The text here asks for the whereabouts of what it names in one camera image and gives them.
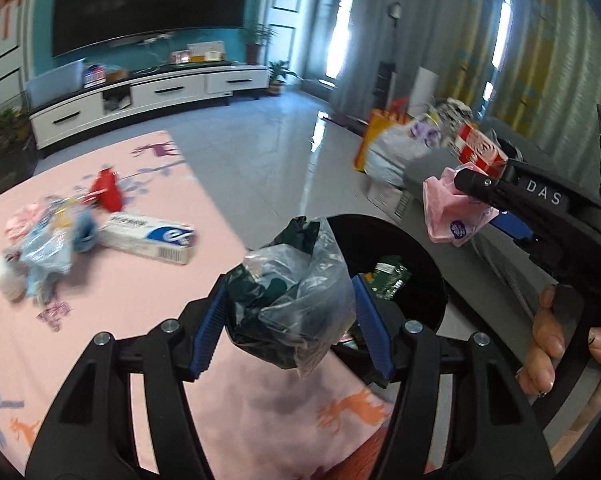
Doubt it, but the pink tissue packet wrapper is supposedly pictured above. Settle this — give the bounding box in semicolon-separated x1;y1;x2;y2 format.
422;164;500;247

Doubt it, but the green snack wrapper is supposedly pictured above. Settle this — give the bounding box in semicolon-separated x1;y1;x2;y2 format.
367;256;411;300

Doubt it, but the blue face mask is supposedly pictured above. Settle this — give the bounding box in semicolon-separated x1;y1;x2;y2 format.
20;208;75;306

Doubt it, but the white blue toothpaste box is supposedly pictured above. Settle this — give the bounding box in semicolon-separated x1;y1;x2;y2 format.
99;211;196;266

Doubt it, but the pink printed plastic bag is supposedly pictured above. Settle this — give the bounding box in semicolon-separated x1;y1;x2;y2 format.
4;202;46;245

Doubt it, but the black and clear plastic bag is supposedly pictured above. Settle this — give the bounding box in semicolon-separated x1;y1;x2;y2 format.
226;217;356;377

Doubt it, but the red foil snack wrapper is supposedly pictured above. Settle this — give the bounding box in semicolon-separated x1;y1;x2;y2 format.
81;167;124;212

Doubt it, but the blue knotted cloth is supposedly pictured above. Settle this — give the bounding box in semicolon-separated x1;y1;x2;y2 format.
73;210;99;254

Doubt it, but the black trash bin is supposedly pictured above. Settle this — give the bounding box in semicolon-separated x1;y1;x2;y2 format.
328;214;448;332

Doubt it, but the person's right hand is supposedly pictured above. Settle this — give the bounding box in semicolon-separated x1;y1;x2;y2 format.
514;283;601;466

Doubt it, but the grey sofa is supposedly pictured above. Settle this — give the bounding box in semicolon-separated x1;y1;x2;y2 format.
403;117;601;469

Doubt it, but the red white carton box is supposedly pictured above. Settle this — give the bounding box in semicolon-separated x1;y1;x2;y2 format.
455;122;508;179

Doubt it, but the cardboard box on floor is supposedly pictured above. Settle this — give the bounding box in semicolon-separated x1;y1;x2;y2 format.
367;180;413;223

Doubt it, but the white purple plastic bag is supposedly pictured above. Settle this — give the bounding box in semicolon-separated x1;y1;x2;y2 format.
363;115;443;188

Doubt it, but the orange shopping bag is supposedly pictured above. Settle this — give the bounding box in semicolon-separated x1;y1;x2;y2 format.
354;96;411;172

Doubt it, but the pink leaf print tablecloth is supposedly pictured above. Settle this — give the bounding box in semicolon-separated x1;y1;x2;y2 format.
0;131;391;479

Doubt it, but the black floor lamp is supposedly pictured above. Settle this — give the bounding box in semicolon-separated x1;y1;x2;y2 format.
372;1;403;111

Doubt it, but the small potted floor plant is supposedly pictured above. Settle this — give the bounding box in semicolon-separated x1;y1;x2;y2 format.
268;61;297;96

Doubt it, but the leafy plant in dark pot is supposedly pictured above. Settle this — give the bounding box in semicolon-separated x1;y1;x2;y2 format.
0;107;38;194

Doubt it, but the potted green plant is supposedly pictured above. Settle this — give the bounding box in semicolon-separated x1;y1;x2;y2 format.
241;22;276;65

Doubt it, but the white tv cabinet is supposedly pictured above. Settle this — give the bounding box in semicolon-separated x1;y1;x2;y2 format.
29;64;269;150

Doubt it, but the clear plastic storage bin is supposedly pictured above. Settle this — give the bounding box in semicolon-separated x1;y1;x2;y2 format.
26;58;84;108

